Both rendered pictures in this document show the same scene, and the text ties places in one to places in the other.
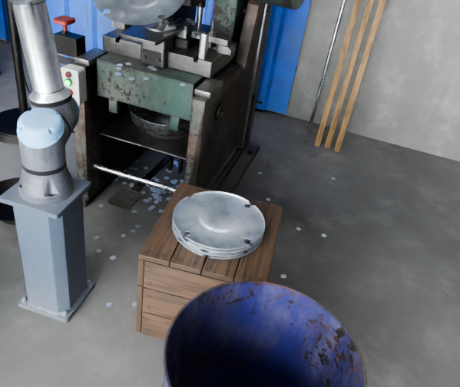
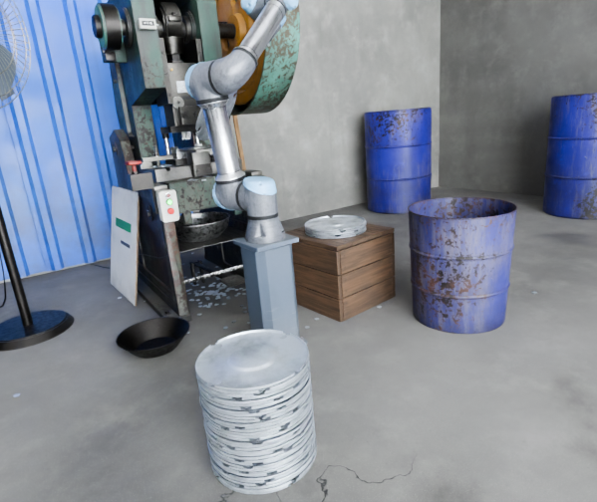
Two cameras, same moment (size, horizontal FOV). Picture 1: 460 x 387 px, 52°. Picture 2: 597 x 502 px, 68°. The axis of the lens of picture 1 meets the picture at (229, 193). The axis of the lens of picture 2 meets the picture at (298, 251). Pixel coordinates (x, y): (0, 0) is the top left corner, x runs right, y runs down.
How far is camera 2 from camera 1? 1.65 m
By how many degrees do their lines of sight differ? 44
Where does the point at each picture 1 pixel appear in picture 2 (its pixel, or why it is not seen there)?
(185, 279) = (361, 250)
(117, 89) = (190, 201)
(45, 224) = (288, 254)
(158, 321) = (352, 299)
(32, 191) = (275, 231)
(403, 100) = not seen: hidden behind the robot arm
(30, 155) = (270, 202)
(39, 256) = (284, 291)
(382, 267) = not seen: hidden behind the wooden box
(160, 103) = not seen: hidden behind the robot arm
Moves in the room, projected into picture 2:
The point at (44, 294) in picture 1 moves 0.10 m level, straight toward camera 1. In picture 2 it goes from (288, 329) to (313, 331)
